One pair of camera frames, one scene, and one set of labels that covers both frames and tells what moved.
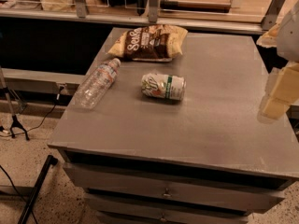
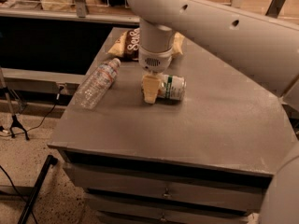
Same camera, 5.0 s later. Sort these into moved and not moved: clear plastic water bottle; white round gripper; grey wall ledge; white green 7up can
Moved: white round gripper
Not moved: white green 7up can; grey wall ledge; clear plastic water bottle
